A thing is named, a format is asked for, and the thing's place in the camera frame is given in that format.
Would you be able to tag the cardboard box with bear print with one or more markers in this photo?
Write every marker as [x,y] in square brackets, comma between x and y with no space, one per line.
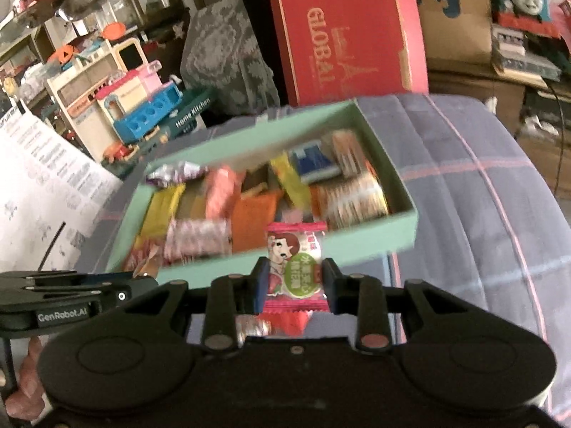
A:
[459,13]

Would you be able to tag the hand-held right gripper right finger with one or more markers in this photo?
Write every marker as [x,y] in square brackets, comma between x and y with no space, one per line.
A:
[330,287]

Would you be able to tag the pink cartoon candy packet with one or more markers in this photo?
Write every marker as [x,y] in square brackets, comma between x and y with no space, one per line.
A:
[296,258]

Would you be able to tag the yellow snack packet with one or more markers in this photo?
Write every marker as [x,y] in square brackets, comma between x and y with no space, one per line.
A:
[163,209]

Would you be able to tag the mint green cardboard box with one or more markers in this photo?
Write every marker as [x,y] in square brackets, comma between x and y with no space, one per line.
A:
[370,236]

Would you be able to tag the shiny silver candy packet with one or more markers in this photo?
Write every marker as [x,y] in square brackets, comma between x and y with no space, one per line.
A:
[252,326]

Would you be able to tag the grey lace cloth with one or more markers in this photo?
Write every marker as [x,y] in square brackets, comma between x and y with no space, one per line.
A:
[227,58]

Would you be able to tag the person's left hand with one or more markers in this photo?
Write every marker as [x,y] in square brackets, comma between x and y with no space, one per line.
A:
[29,374]

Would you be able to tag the orange snack packet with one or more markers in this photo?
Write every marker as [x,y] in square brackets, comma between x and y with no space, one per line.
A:
[256,223]

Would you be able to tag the plaid blanket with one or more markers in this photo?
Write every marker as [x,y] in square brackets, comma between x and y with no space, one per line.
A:
[468,209]

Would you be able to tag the yellow-green snack packet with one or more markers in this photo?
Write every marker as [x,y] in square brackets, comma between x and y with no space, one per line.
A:
[290,180]

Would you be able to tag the brown clear snack packet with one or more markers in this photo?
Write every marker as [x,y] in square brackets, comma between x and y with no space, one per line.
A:
[350,151]

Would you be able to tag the toy kitchen set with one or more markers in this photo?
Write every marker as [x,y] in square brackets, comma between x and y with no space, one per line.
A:
[111,93]

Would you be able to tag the large patterned snack packet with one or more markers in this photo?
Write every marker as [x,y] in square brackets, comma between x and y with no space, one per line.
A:
[352,200]

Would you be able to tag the stack of flat boxes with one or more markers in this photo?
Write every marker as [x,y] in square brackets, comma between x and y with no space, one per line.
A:
[524,55]

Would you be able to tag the pink floral snack packet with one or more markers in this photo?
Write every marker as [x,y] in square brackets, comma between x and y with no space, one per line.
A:
[198,238]

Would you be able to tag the shiny red candy packet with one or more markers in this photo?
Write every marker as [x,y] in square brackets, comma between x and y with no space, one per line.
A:
[223,191]

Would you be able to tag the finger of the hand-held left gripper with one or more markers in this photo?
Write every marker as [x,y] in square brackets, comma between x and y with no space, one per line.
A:
[107,280]

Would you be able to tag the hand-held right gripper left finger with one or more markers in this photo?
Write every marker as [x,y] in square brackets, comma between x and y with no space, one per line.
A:
[262,287]

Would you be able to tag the red gift box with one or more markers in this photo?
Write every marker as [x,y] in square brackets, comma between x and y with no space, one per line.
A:
[348,35]

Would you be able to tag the teal toy box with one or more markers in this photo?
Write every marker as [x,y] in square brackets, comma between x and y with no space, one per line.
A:
[192,111]

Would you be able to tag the blue and white snack packet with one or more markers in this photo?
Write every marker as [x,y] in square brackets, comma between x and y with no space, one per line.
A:
[314,162]

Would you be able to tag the white printed paper sheet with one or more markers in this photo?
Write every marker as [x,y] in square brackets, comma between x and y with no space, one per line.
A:
[49,187]

